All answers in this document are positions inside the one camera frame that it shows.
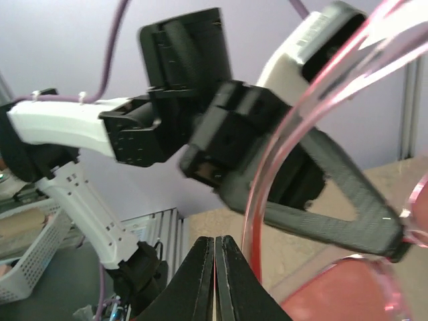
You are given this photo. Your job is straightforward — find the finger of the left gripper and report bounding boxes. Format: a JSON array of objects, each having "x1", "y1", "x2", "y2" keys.
[{"x1": 266, "y1": 128, "x2": 409, "y2": 262}]

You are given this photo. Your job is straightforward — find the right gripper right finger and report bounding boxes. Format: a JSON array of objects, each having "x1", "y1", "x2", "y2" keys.
[{"x1": 215, "y1": 235, "x2": 291, "y2": 321}]

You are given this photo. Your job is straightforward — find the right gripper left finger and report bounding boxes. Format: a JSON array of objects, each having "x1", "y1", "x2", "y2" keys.
[{"x1": 136, "y1": 237, "x2": 214, "y2": 321}]

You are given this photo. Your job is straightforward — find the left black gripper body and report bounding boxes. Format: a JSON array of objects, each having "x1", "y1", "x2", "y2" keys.
[{"x1": 179, "y1": 81, "x2": 326, "y2": 213}]

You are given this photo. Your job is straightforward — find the red translucent sunglasses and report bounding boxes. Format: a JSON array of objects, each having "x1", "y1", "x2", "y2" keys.
[{"x1": 242, "y1": 1, "x2": 427, "y2": 320}]

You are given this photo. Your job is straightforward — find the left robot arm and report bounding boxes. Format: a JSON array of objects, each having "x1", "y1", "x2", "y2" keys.
[{"x1": 1, "y1": 1, "x2": 410, "y2": 320}]

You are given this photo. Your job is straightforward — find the clear plastic bag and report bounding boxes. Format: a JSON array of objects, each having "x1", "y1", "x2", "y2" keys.
[{"x1": 72, "y1": 305, "x2": 98, "y2": 321}]

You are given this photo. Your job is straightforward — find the white perforated storage basket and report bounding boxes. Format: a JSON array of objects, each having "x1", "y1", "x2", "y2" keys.
[{"x1": 1, "y1": 199, "x2": 72, "y2": 304}]

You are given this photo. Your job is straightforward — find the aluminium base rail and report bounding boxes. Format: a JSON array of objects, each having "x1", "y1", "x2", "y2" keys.
[{"x1": 122, "y1": 207, "x2": 189, "y2": 258}]

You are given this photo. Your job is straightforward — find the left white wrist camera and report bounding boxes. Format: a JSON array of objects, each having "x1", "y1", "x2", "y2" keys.
[{"x1": 256, "y1": 1, "x2": 366, "y2": 106}]

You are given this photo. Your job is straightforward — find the right aluminium frame post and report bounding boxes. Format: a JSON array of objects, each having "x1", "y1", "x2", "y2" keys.
[{"x1": 398, "y1": 56, "x2": 424, "y2": 161}]

